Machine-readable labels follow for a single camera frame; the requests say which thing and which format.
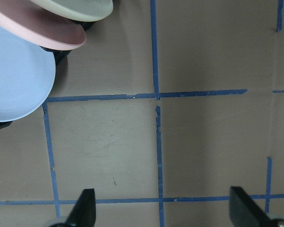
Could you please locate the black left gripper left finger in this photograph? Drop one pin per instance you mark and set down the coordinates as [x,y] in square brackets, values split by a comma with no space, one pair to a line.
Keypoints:
[83,213]

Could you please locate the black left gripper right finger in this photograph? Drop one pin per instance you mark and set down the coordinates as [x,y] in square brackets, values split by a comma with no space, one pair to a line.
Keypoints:
[244,212]

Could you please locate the light blue plate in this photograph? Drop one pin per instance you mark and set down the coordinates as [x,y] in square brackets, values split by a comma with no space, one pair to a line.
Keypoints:
[27,74]

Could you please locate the cream white plate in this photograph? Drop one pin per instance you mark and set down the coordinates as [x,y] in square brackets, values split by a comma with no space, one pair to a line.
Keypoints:
[79,10]

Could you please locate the pink plate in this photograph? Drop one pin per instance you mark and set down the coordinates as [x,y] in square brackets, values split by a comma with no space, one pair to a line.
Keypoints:
[40,26]

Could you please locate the black dish rack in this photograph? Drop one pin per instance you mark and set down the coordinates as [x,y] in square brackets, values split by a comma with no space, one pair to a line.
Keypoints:
[58,56]

